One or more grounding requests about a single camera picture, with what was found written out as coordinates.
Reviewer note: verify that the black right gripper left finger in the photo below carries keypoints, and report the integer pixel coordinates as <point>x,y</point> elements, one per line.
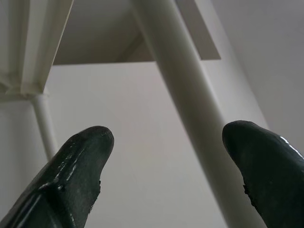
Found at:
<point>66,180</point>

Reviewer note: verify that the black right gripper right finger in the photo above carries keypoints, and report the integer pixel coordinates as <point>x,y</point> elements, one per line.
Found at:
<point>273,175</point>

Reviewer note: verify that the white plastic table leg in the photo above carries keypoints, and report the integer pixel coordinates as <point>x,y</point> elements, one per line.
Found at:
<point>180,71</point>
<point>45,123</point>

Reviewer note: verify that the white plastic table top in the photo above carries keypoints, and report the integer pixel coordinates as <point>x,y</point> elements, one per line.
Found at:
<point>35,47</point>

